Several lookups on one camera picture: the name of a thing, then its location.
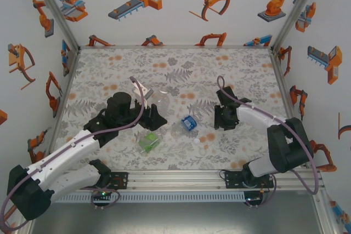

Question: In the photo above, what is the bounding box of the blue label plastic bottle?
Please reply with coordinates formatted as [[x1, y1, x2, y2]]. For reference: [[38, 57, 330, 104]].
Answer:
[[170, 115, 199, 139]]

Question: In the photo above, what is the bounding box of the floral table cover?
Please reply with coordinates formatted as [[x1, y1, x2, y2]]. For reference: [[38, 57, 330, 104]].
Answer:
[[53, 47, 301, 171]]

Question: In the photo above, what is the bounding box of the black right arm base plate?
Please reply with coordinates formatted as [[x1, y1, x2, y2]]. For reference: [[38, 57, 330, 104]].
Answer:
[[224, 170, 246, 190]]

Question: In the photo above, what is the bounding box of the aluminium side frame rail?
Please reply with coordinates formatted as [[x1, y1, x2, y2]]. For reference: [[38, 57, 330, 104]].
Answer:
[[270, 49, 305, 169], [46, 49, 82, 156]]

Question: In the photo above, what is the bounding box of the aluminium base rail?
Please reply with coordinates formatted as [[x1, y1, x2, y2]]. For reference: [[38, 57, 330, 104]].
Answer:
[[63, 169, 326, 191]]

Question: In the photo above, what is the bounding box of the aluminium rear frame rail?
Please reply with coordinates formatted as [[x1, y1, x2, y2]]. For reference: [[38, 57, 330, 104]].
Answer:
[[79, 44, 274, 50]]

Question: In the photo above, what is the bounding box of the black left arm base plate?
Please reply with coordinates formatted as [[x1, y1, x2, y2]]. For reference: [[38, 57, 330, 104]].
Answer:
[[108, 172, 129, 191]]

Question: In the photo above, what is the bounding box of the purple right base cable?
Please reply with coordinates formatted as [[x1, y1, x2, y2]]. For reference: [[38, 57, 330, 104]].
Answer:
[[245, 175, 276, 209]]

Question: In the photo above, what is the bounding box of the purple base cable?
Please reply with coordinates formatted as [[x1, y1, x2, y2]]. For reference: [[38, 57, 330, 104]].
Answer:
[[82, 186, 121, 210], [245, 175, 276, 209]]

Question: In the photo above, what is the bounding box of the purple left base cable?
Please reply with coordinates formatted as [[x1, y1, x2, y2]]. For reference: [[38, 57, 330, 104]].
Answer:
[[82, 186, 121, 210]]

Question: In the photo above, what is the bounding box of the aluminium corner post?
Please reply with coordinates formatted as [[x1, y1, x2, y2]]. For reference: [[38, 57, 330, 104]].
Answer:
[[27, 0, 82, 51], [270, 0, 327, 53]]

